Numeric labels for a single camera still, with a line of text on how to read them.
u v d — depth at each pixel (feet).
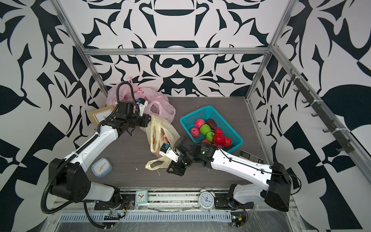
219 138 2.85
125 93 3.65
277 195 1.25
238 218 2.33
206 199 2.34
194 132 3.08
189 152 1.78
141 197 2.44
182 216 2.23
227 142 2.93
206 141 3.02
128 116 2.12
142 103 2.43
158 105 2.76
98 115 3.00
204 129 3.10
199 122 3.25
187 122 3.26
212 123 3.26
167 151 2.02
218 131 3.11
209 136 3.05
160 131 2.54
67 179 1.35
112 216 2.24
